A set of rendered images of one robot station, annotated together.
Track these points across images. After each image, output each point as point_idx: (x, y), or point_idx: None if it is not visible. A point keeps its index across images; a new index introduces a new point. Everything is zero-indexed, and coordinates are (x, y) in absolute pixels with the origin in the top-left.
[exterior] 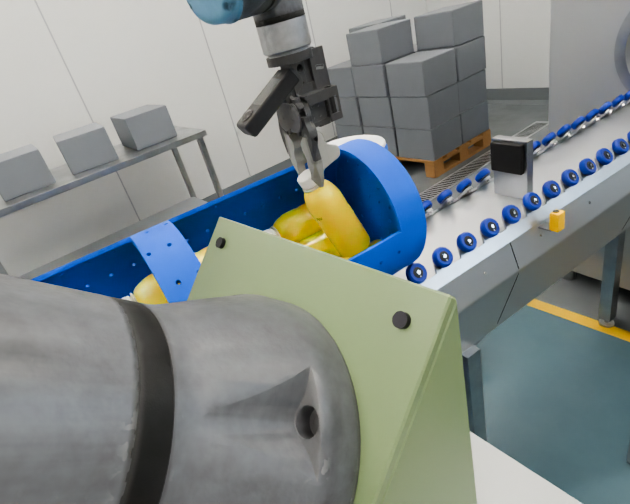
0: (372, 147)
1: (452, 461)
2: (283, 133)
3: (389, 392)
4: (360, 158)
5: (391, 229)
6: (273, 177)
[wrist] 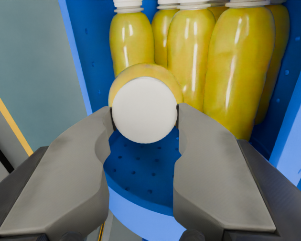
0: (164, 239)
1: None
2: (282, 227)
3: None
4: (149, 211)
5: (158, 140)
6: None
